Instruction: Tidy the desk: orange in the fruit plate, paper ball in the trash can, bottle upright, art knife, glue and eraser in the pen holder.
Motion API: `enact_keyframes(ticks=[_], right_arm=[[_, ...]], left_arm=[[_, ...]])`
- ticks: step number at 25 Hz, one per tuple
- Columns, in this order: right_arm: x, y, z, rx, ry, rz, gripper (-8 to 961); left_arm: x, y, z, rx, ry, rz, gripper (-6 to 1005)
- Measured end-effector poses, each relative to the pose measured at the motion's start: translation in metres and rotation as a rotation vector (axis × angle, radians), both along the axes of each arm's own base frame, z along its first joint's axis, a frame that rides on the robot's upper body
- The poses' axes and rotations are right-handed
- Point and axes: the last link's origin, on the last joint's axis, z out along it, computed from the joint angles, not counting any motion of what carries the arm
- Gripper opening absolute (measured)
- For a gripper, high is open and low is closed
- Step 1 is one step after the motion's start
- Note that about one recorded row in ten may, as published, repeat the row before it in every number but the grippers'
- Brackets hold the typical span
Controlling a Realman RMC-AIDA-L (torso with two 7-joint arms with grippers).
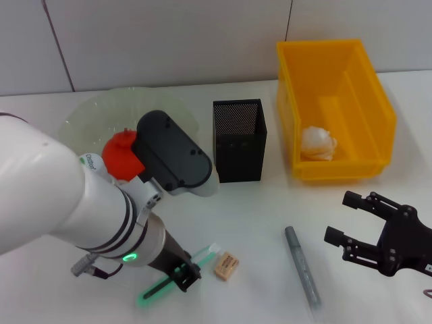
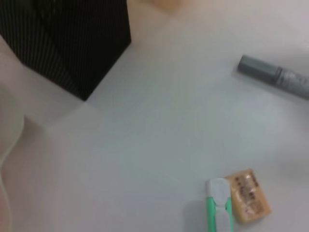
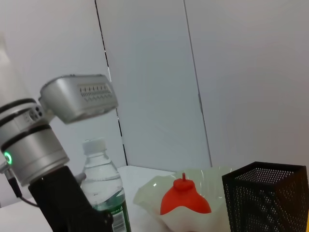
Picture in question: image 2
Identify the mint green utility knife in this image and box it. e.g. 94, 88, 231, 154
205, 177, 235, 232

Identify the black mesh pen holder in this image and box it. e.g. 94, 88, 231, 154
0, 0, 132, 102

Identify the grey marker pen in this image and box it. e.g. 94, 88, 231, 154
237, 54, 309, 100

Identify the beige eraser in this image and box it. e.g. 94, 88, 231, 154
224, 168, 273, 226

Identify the pale green wavy glass plate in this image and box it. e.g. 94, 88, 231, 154
0, 82, 26, 232

